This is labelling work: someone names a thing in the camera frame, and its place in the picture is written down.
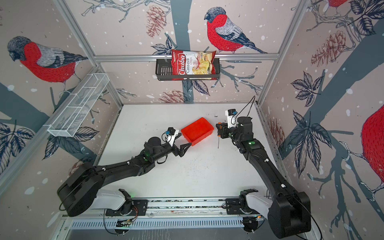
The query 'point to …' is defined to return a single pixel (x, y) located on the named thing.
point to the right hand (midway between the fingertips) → (216, 126)
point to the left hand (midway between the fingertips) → (185, 139)
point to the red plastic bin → (196, 131)
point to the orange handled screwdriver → (219, 135)
